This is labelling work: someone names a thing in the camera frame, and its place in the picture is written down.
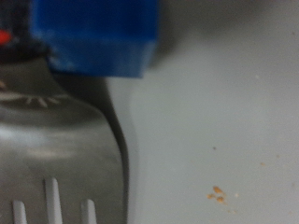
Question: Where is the slotted spatula with blue block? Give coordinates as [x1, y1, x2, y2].
[0, 0, 160, 224]

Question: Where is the silver toaster oven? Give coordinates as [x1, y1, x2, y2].
[0, 0, 299, 224]

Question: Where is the orange crumb cluster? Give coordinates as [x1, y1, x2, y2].
[206, 185, 228, 205]

